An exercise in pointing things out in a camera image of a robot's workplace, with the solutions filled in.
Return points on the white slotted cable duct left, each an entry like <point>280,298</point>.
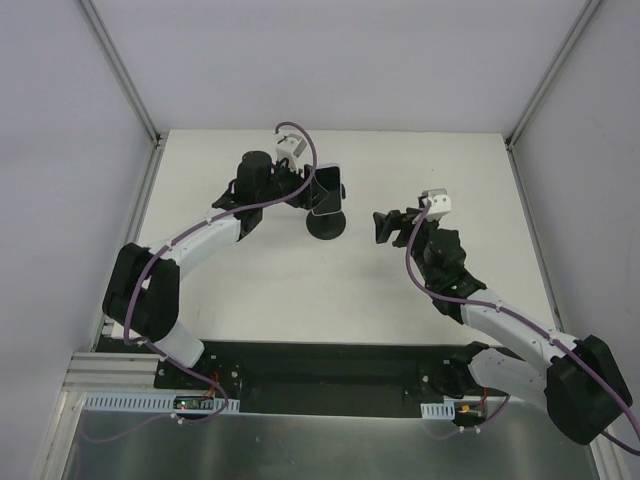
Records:
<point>158,403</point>

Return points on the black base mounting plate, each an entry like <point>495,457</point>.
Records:
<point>378,381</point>

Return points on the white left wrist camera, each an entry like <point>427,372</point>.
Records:
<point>289,148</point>

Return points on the white slotted cable duct right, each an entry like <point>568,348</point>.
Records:
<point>438,411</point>

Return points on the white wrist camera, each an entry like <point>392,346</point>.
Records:
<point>437,202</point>
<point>289,148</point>

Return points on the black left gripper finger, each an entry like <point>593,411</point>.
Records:
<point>317,193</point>
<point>308,178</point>

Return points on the white slotted cable duct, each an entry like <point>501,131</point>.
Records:
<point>158,403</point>
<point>438,411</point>

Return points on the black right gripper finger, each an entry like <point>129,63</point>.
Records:
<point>382,230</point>
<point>395,217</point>

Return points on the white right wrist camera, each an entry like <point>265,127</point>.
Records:
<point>437,202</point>

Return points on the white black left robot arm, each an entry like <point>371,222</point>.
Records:
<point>144,289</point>

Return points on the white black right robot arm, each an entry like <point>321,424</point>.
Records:
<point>575,382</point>

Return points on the black phone stand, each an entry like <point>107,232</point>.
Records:
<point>327,227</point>

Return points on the smartphone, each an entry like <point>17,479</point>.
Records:
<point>331,179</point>

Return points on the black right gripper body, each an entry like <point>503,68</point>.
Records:
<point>398,225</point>

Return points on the aluminium frame rail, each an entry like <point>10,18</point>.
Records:
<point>111,366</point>

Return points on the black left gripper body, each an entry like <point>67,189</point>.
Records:
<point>307,185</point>

